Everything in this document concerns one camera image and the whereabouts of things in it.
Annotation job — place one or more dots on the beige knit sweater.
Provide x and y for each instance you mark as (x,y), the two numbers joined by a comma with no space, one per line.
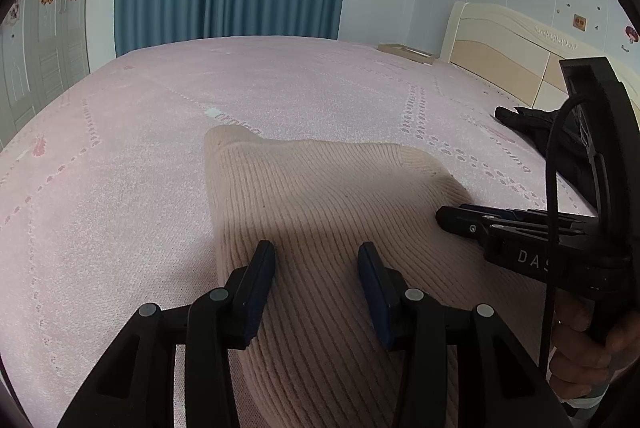
(310,188)

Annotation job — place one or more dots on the pink patterned blanket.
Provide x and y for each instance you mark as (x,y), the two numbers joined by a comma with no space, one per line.
(125,133)

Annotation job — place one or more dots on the person's right hand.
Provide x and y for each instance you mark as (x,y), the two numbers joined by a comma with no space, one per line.
(575,358)

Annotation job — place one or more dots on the dark cloth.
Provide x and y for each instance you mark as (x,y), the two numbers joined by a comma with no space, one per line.
(530,123)

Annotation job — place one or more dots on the pink wall sticker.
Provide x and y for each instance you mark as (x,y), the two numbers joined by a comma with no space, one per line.
(632,34)

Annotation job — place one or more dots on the cream bedside table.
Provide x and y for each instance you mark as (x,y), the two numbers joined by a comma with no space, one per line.
(405,51)

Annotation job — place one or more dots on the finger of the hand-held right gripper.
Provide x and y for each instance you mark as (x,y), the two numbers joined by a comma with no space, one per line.
(520,213)
(460,220)

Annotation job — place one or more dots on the wall socket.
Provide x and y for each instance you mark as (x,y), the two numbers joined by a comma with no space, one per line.
(580,22)

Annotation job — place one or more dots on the cream wooden headboard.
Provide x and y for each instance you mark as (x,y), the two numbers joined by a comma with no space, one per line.
(500,43)

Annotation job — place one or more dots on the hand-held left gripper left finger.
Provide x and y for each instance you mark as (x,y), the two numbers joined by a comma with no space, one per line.
(260,293)

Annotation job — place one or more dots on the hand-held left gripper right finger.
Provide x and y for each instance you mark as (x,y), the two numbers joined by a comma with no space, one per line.
(375,298)

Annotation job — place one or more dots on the white wardrobe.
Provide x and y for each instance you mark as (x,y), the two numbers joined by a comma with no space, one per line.
(50,53)

